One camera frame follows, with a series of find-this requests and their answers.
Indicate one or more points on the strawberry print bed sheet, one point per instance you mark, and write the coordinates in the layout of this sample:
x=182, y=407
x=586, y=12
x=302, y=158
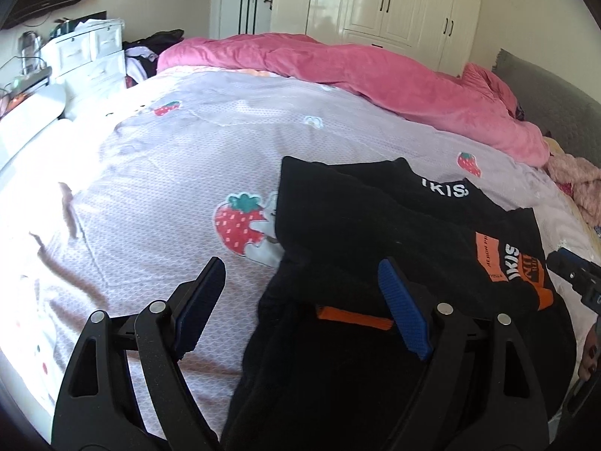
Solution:
x=188, y=150

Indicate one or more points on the clear glass jar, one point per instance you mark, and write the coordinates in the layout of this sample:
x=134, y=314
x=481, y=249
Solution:
x=28, y=51

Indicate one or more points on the grey padded headboard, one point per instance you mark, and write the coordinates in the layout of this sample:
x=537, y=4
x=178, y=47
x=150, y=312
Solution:
x=554, y=98

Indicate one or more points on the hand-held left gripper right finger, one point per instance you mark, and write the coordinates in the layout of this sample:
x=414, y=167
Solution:
x=404, y=305

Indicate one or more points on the pink fluffy garment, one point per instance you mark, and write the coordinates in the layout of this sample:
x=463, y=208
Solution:
x=582, y=183

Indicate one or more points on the white drawer cabinet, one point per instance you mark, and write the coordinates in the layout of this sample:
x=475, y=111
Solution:
x=84, y=61

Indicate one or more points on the white bed frame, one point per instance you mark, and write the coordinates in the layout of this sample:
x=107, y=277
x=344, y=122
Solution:
x=33, y=112

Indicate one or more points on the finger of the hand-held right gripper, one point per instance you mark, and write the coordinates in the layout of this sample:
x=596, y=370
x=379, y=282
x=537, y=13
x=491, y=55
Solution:
x=566, y=270
x=580, y=258

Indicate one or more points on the pile of dark clothes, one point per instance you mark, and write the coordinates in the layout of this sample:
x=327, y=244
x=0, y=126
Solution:
x=150, y=47

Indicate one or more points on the person's right hand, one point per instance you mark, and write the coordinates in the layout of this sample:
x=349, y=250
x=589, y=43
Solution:
x=590, y=352

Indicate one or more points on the black long-sleeve shirt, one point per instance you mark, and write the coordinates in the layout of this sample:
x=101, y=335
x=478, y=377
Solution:
x=352, y=244

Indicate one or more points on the white door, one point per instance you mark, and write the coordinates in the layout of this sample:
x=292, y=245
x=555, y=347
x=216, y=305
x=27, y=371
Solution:
x=223, y=9

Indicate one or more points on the white wardrobe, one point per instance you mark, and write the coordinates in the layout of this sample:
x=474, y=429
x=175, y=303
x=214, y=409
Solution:
x=375, y=4

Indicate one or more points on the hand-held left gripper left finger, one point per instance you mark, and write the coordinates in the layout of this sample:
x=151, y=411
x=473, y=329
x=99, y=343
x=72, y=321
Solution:
x=202, y=300

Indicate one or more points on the pink quilt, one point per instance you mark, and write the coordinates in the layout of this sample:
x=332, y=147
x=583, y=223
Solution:
x=352, y=65

